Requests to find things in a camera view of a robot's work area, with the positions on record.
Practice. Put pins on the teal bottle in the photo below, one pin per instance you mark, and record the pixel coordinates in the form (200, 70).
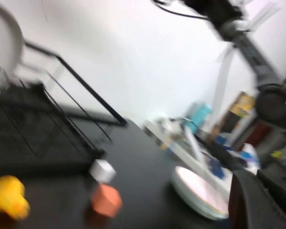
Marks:
(201, 114)

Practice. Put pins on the orange cube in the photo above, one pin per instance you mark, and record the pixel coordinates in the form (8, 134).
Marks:
(106, 200)

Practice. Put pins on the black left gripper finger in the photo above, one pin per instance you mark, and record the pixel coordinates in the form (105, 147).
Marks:
(257, 207)

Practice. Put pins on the yellow rubber duck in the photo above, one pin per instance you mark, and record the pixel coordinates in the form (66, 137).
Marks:
(7, 195)

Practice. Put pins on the grey round plate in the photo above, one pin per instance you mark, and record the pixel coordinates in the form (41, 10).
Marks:
(17, 38)

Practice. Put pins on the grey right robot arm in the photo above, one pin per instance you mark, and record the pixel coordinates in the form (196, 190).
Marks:
(252, 55)

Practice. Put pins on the yellow and black box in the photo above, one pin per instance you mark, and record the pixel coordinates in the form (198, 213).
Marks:
(243, 102)

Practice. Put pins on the stack of white plates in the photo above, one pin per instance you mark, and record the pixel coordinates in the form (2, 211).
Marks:
(195, 188)

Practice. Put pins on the black drip tray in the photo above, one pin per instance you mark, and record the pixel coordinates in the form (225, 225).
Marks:
(26, 133)

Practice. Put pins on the white cube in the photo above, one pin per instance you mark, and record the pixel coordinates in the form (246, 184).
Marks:
(102, 170)

